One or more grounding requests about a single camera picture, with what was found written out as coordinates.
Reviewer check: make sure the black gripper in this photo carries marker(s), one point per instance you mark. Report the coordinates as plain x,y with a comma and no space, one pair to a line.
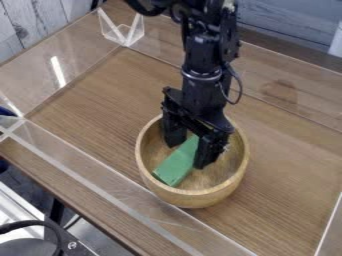
194,108

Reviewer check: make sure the green rectangular block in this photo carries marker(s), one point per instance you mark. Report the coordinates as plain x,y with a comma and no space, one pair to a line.
175,167

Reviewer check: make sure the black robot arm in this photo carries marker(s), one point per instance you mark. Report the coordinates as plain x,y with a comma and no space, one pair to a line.
210,35

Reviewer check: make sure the brown wooden bowl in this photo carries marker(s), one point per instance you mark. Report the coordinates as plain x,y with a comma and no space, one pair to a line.
205,187

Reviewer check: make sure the black table leg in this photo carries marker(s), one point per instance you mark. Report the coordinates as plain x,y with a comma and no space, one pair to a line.
56,211

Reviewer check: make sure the clear acrylic corner bracket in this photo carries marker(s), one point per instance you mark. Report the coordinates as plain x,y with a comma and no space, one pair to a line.
122,34

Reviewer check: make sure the clear acrylic enclosure wall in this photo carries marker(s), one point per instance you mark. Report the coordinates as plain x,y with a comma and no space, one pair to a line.
86,96

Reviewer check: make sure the grey metal base plate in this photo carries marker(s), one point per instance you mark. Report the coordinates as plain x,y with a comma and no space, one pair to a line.
64,246

